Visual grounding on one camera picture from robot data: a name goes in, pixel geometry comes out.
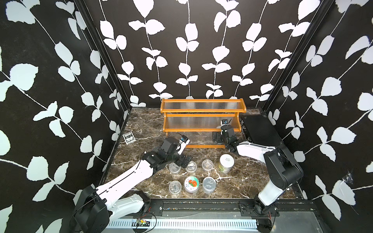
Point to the red tomato seed jar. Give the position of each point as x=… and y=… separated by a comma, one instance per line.
x=191, y=184

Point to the small green circuit board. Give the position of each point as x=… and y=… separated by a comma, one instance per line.
x=142, y=223

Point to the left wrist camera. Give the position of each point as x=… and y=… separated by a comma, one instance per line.
x=183, y=142

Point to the green vegetable tin can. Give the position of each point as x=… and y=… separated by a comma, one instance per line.
x=209, y=185

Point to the clear jar purple seeds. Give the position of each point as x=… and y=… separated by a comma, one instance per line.
x=174, y=168

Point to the black flat case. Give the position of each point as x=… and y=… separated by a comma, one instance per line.
x=259, y=130

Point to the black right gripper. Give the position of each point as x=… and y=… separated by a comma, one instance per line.
x=219, y=134

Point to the small clear seed jar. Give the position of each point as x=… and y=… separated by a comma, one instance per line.
x=175, y=187

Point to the white slotted cable duct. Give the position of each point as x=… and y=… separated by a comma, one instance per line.
x=189, y=224

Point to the orange three-tier shelf rack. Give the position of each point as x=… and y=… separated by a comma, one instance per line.
x=201, y=115

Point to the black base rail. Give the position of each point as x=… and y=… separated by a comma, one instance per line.
x=245, y=207

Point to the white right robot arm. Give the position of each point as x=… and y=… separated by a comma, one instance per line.
x=282, y=167

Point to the clear jar yellow label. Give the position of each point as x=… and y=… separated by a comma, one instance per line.
x=191, y=167

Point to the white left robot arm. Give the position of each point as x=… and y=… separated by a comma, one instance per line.
x=97, y=207

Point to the white green label jar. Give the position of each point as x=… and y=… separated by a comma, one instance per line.
x=226, y=163

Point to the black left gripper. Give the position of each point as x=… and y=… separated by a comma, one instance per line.
x=180, y=161

